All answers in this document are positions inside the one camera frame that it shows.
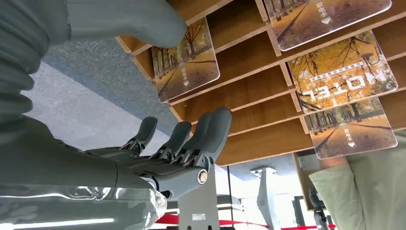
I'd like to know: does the wooden card organizer box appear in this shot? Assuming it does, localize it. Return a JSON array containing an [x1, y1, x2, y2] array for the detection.
[[115, 0, 406, 167]]

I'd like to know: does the hotel print key card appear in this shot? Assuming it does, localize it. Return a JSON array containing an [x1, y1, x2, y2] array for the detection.
[[287, 30, 399, 114]]

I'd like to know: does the person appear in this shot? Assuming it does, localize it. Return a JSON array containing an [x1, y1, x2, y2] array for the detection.
[[309, 129, 406, 230]]

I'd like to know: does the clear plastic wrap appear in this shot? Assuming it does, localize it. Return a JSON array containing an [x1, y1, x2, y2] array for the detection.
[[0, 184, 168, 230]]

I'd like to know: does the red barrier belt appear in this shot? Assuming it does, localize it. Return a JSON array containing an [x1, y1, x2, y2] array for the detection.
[[155, 213, 337, 230]]

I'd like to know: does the grey kiosk stand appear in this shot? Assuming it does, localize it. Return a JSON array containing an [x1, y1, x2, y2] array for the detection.
[[177, 165, 220, 230]]

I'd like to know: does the black stanchion pole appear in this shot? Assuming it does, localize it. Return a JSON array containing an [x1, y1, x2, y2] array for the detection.
[[227, 165, 235, 223]]

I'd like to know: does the white curved stand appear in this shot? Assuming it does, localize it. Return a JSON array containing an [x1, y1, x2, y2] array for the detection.
[[256, 166, 282, 230]]

